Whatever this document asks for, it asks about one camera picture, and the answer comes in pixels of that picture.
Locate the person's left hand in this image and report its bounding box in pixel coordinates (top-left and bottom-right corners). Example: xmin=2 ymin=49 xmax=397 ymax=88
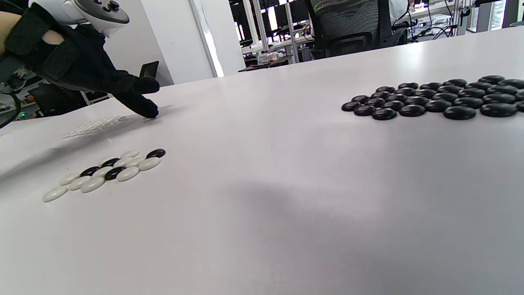
xmin=4 ymin=6 xmax=160 ymax=119

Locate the cluster of white go stones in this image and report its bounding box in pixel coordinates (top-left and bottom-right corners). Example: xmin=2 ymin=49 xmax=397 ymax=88
xmin=62 ymin=115 xmax=144 ymax=140

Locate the pile of mixed go stones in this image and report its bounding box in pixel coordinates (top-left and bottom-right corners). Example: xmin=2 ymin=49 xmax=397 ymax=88
xmin=42 ymin=148 xmax=167 ymax=203

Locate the cluster of black go stones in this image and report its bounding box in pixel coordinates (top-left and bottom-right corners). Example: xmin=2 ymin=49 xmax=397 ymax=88
xmin=341 ymin=75 xmax=524 ymax=120

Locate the person's left forearm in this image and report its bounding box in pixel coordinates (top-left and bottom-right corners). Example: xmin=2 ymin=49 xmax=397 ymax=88
xmin=0 ymin=11 xmax=25 ymax=56

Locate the black and white left controller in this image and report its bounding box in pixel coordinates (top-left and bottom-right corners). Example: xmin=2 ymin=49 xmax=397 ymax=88
xmin=29 ymin=0 xmax=130 ymax=38

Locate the brown side table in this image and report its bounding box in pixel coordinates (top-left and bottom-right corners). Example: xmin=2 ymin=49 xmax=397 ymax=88
xmin=238 ymin=55 xmax=296 ymax=73

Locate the clear plastic water bottle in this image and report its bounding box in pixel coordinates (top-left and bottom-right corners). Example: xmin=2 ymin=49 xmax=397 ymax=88
xmin=257 ymin=51 xmax=286 ymax=64

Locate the black mesh office chair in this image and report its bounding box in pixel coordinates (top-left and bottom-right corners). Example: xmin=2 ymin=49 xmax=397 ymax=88
xmin=305 ymin=0 xmax=410 ymax=60

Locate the black camera cable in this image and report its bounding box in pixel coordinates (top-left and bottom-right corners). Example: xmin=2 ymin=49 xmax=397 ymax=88
xmin=0 ymin=92 xmax=22 ymax=129

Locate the white metal frame rack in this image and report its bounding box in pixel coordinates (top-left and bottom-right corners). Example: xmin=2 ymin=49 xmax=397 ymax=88
xmin=239 ymin=0 xmax=314 ymax=56

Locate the aluminium frame post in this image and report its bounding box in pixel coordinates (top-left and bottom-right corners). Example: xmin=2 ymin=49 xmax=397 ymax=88
xmin=450 ymin=0 xmax=471 ymax=35

